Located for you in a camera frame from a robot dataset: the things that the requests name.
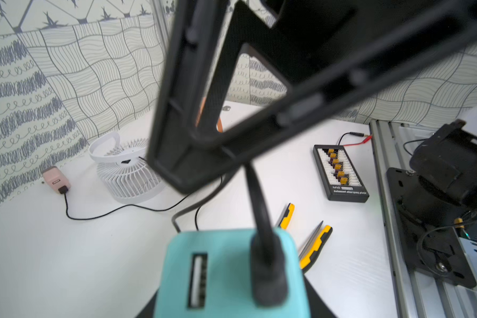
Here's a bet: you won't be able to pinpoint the black orange fan cable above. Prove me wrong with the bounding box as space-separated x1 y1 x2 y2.
170 162 290 307

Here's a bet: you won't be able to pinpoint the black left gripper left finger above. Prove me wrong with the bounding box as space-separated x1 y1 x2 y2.
146 0 291 196

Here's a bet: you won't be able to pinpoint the black charging board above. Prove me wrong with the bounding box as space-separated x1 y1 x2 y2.
313 144 369 204

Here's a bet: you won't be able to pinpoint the teal usb charger plug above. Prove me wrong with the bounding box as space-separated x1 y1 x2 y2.
153 229 311 317

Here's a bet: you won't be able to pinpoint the yellow black pliers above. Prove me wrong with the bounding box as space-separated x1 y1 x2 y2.
275 203 333 274

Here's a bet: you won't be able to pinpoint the black white fan cable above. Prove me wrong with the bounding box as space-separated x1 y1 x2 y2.
59 186 192 221

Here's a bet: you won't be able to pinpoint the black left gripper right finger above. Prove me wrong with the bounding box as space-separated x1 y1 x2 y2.
190 0 477 148

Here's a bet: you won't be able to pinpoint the red black lead wires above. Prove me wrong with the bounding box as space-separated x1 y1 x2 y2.
337 132 374 148

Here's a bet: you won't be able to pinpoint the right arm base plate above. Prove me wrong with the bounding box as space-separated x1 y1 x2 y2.
386 168 477 289

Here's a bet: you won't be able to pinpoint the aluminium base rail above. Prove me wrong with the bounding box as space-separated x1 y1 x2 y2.
370 120 477 317

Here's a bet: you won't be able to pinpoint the pink usb charger plug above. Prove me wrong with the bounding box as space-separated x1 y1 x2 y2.
42 166 71 194

